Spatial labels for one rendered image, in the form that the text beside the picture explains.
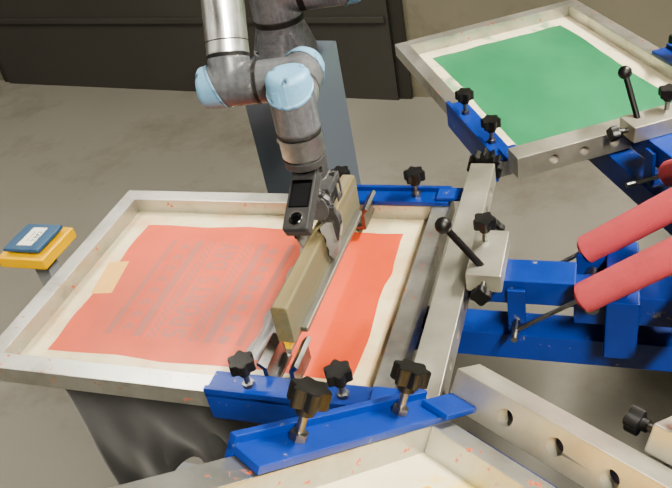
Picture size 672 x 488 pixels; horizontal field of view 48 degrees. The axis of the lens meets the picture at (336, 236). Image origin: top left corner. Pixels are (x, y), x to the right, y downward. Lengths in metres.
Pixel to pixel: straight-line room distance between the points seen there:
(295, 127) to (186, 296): 0.48
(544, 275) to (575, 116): 0.72
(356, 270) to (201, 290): 0.31
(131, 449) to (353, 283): 0.58
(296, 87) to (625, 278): 0.57
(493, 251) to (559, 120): 0.69
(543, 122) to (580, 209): 1.40
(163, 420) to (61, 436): 1.31
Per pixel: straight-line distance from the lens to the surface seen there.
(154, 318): 1.53
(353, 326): 1.37
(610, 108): 1.98
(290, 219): 1.25
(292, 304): 1.23
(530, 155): 1.62
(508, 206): 3.31
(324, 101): 1.84
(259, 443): 0.77
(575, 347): 1.38
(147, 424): 1.58
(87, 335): 1.56
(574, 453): 0.91
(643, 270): 1.20
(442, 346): 1.19
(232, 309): 1.48
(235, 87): 1.33
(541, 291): 1.30
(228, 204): 1.74
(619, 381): 2.57
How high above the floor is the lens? 1.87
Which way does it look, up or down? 35 degrees down
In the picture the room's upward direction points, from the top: 12 degrees counter-clockwise
